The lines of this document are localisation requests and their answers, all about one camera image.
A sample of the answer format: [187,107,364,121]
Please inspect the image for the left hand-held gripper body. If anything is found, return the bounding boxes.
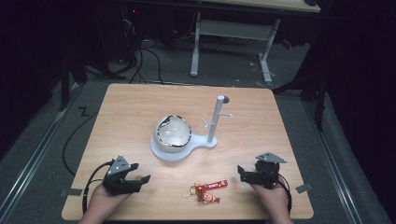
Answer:
[102,154,133,197]

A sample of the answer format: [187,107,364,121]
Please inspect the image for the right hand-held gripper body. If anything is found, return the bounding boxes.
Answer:
[255,151,288,189]

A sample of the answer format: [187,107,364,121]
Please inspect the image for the red keychain with figure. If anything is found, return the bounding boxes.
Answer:
[181,179,229,205]

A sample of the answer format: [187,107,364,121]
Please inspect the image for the person's left hand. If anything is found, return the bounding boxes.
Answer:
[88,183,133,217]

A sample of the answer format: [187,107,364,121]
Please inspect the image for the person's right hand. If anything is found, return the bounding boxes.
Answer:
[249,181,291,218]

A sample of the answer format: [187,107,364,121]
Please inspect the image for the grey tape piece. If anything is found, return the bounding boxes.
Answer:
[60,187,84,197]
[295,183,314,194]

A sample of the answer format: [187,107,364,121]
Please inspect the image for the white bowl with dark rim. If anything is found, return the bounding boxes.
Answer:
[152,114,193,154]

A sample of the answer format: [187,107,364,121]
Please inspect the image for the white stand with pegs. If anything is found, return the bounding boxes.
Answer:
[149,94,233,162]

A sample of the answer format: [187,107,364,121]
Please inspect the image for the black metal stand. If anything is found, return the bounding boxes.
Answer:
[272,60,330,133]
[58,50,127,112]

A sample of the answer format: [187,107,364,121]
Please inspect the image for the dark computer tower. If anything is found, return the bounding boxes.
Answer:
[119,5,143,64]

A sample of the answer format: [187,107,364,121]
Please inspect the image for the light wooden desk top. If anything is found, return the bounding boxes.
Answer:
[199,0,321,14]

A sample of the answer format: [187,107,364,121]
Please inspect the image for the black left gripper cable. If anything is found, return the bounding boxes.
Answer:
[81,160,116,216]

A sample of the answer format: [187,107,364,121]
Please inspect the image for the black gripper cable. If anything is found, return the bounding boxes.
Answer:
[276,177,293,216]
[81,160,116,216]

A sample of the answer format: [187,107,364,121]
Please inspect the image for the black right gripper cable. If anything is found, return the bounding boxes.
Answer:
[276,177,293,216]

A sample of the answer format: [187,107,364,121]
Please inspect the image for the metal floor rail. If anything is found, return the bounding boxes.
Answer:
[302,98,364,224]
[0,83,84,217]

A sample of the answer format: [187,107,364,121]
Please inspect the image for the black floor cable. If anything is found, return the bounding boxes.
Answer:
[62,111,99,177]

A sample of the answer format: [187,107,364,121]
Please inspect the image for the bundle of black cables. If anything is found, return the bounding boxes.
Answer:
[128,38,165,86]

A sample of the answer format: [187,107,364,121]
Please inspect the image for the white metal desk frame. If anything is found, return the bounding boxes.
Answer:
[190,11,282,86]

